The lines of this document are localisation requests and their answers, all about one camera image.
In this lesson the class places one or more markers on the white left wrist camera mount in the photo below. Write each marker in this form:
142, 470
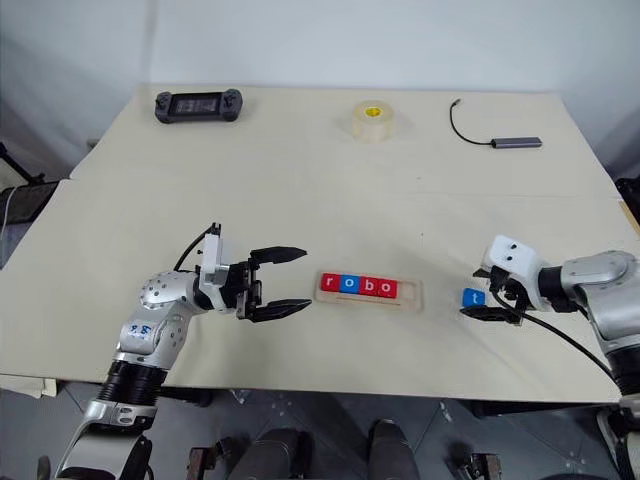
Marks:
212, 262

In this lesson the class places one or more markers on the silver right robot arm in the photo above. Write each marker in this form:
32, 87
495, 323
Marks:
600, 285

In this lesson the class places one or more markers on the red letter tile b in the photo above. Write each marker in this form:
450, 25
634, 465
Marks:
368, 285

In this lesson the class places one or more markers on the black equipment beside table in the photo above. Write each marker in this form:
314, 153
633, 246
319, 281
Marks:
630, 197

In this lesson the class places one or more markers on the black handheld game controller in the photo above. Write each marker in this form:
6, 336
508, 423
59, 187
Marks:
199, 106

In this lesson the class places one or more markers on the wooden letter tray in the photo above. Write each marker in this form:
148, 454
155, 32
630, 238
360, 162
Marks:
410, 297

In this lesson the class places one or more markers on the black stand with mesh panel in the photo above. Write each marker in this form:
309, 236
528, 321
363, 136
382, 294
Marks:
30, 202

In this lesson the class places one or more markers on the dark rounded shape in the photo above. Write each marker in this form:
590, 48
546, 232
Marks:
394, 450

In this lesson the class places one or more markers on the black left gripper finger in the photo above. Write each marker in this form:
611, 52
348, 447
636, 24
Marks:
285, 308
280, 255

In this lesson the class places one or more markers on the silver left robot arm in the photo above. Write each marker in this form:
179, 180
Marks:
160, 315

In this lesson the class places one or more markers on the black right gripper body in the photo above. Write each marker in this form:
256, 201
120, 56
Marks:
512, 292

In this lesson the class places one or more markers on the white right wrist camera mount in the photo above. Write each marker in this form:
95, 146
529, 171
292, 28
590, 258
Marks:
510, 255

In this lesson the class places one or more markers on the blue letter tile o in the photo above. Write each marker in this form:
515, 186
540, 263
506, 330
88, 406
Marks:
349, 284

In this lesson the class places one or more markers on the red letter tile o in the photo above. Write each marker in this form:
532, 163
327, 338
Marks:
386, 287

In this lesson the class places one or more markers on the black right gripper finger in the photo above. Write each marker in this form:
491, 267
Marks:
492, 314
483, 274

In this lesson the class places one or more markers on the clear tape roll yellow core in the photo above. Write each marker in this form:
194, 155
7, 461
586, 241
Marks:
372, 125

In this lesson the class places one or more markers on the rusty metal bracket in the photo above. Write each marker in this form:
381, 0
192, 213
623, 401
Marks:
485, 467
199, 465

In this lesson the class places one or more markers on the red letter tile r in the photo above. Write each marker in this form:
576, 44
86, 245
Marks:
330, 282

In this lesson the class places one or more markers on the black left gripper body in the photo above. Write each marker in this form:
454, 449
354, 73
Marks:
242, 290

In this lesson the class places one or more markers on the blue letter tile t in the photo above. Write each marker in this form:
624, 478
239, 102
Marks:
473, 298

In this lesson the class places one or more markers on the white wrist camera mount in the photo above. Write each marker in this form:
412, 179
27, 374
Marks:
510, 255
212, 262

